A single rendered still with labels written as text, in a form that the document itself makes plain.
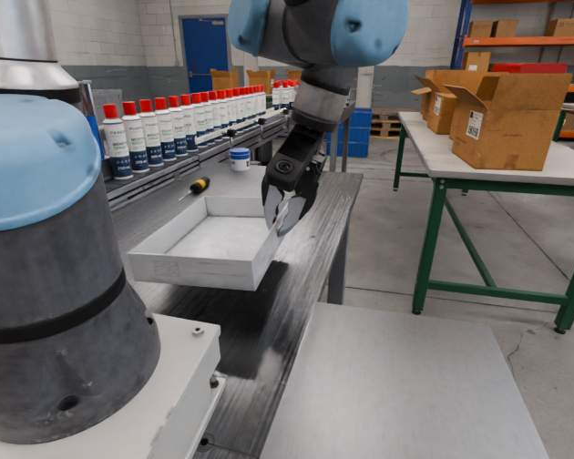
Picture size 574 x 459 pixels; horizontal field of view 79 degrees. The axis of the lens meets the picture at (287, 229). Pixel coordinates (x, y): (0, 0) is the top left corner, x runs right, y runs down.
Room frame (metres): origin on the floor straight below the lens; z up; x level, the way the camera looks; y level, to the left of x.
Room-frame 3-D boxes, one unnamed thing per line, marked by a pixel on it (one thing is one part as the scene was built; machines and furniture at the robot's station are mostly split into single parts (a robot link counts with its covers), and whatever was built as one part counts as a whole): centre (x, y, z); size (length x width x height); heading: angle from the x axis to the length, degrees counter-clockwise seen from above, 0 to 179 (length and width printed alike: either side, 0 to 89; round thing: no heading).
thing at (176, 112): (1.28, 0.39, 0.98); 0.05 x 0.05 x 0.20
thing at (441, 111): (2.46, -1.12, 0.97); 0.45 x 0.38 x 0.37; 80
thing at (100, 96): (2.60, 1.49, 0.91); 0.60 x 0.40 x 0.22; 171
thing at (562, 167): (2.44, -1.24, 0.39); 2.20 x 0.80 x 0.78; 167
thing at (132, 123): (1.06, 0.45, 0.98); 0.05 x 0.05 x 0.20
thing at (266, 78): (6.14, 0.41, 0.96); 0.43 x 0.42 x 0.37; 75
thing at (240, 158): (1.29, 0.17, 0.86); 0.07 x 0.07 x 0.07
